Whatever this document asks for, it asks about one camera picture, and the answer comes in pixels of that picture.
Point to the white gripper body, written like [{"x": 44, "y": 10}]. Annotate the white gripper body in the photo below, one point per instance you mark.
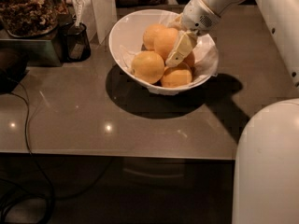
[{"x": 196, "y": 15}]

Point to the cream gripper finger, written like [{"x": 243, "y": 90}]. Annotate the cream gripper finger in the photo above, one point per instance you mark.
[
  {"x": 184, "y": 44},
  {"x": 176, "y": 23}
]

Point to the orange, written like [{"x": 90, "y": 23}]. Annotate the orange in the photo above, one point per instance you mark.
[
  {"x": 148, "y": 66},
  {"x": 164, "y": 41},
  {"x": 190, "y": 60},
  {"x": 150, "y": 34},
  {"x": 176, "y": 76}
]

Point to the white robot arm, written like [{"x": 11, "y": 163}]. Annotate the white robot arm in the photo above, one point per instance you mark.
[{"x": 266, "y": 181}]

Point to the white oval bowl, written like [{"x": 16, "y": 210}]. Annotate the white oval bowl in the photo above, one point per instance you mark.
[{"x": 130, "y": 31}]

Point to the clear plastic bag liner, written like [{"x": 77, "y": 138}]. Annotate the clear plastic bag liner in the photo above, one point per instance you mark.
[{"x": 205, "y": 56}]

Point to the white upright board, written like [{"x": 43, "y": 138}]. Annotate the white upright board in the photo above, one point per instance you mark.
[{"x": 99, "y": 16}]

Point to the white utensil in cup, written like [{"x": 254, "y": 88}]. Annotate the white utensil in cup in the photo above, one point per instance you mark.
[{"x": 79, "y": 5}]

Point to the black mesh cup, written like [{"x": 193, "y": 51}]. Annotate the black mesh cup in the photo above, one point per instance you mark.
[{"x": 76, "y": 46}]

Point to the metal box stand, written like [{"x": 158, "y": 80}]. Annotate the metal box stand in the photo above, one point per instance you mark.
[{"x": 43, "y": 51}]

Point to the dark round object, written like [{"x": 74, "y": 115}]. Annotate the dark round object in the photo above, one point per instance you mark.
[{"x": 13, "y": 65}]

